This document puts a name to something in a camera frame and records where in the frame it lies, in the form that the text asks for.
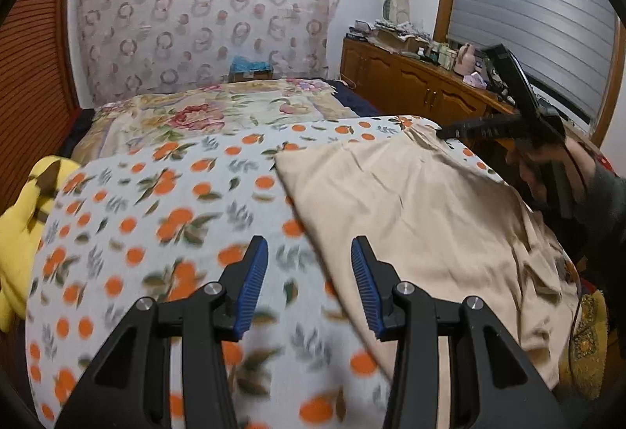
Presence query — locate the ring pattern curtain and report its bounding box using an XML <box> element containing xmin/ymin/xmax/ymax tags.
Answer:
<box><xmin>72</xmin><ymin>0</ymin><xmax>346</xmax><ymax>111</ymax></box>

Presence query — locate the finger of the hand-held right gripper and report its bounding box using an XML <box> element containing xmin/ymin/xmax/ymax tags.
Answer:
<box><xmin>436</xmin><ymin>113</ymin><xmax>528</xmax><ymax>141</ymax></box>

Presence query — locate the blue cloth on box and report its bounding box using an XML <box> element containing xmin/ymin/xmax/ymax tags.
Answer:
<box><xmin>228</xmin><ymin>56</ymin><xmax>274</xmax><ymax>83</ymax></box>

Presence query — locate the yellow patterned mat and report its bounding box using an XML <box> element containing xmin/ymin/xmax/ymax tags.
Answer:
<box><xmin>558</xmin><ymin>289</ymin><xmax>610</xmax><ymax>401</ymax></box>

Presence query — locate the floral quilt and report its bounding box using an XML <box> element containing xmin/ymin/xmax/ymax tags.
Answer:
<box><xmin>72</xmin><ymin>77</ymin><xmax>363</xmax><ymax>162</ymax></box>

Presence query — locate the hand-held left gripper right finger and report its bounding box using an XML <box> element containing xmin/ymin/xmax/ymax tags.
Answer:
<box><xmin>350</xmin><ymin>235</ymin><xmax>563</xmax><ymax>429</ymax></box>

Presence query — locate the wooden slatted door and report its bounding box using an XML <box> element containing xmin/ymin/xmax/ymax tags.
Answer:
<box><xmin>0</xmin><ymin>0</ymin><xmax>82</xmax><ymax>215</ymax></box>

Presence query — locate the clutter on cabinet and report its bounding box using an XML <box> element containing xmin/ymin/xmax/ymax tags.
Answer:
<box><xmin>346</xmin><ymin>18</ymin><xmax>509</xmax><ymax>92</ymax></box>

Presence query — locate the yellow plush toy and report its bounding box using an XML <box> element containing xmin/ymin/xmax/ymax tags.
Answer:
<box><xmin>0</xmin><ymin>154</ymin><xmax>82</xmax><ymax>335</ymax></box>

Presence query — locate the person's right hand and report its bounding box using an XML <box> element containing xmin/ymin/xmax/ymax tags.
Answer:
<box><xmin>505</xmin><ymin>140</ymin><xmax>590</xmax><ymax>215</ymax></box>

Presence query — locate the wooden cabinet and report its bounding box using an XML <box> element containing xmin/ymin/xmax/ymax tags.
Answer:
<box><xmin>339</xmin><ymin>37</ymin><xmax>520</xmax><ymax>130</ymax></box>

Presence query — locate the beige printed t-shirt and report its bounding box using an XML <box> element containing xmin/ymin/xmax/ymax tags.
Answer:
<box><xmin>274</xmin><ymin>120</ymin><xmax>584</xmax><ymax>391</ymax></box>

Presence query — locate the orange fruit print blanket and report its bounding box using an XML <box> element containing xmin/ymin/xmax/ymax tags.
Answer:
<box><xmin>24</xmin><ymin>115</ymin><xmax>510</xmax><ymax>429</ymax></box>

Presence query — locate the dark blue blanket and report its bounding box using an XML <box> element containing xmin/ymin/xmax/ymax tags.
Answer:
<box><xmin>331</xmin><ymin>79</ymin><xmax>388</xmax><ymax>120</ymax></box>

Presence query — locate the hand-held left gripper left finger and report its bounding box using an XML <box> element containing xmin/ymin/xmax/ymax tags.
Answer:
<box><xmin>56</xmin><ymin>235</ymin><xmax>269</xmax><ymax>429</ymax></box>

